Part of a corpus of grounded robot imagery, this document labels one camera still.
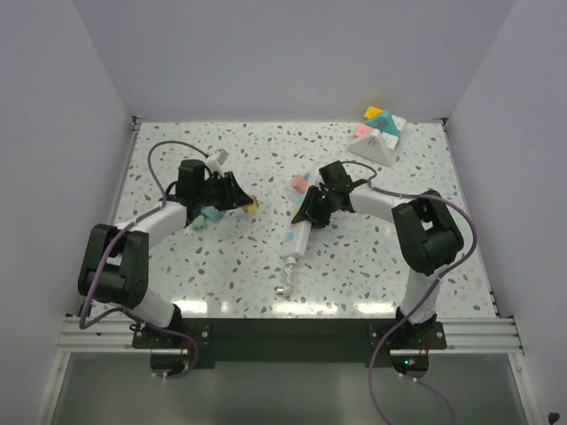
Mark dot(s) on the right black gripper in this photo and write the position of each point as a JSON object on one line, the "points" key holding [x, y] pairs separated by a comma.
{"points": [[308, 210]]}

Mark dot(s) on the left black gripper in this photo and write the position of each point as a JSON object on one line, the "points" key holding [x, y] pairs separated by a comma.
{"points": [[234, 196]]}

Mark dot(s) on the light blue plug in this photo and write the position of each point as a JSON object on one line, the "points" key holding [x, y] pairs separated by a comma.
{"points": [[212, 214]]}

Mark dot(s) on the yellow plug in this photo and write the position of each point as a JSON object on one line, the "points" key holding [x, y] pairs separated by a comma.
{"points": [[252, 207]]}

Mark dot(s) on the salmon pink plug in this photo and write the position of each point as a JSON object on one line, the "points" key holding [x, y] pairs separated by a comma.
{"points": [[299, 183]]}

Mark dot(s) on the green plug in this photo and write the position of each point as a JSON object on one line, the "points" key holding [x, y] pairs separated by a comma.
{"points": [[199, 223]]}

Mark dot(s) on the white power strip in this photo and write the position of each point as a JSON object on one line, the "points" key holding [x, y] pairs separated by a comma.
{"points": [[295, 239]]}

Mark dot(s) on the white triangular socket adapter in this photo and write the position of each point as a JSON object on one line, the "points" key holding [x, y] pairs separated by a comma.
{"points": [[375, 146]]}

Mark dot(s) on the teal triangular socket adapter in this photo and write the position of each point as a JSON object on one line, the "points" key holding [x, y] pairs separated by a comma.
{"points": [[383, 122]]}

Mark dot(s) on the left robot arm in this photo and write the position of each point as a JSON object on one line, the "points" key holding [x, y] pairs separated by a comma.
{"points": [[115, 266]]}

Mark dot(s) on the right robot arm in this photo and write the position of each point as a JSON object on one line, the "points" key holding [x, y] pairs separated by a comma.
{"points": [[428, 236]]}

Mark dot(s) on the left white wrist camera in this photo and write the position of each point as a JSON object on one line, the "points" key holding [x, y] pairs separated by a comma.
{"points": [[216, 160]]}

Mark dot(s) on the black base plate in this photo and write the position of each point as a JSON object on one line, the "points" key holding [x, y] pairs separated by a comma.
{"points": [[193, 356]]}

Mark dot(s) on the aluminium rail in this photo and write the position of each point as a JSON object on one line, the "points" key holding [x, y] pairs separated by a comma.
{"points": [[493, 336]]}

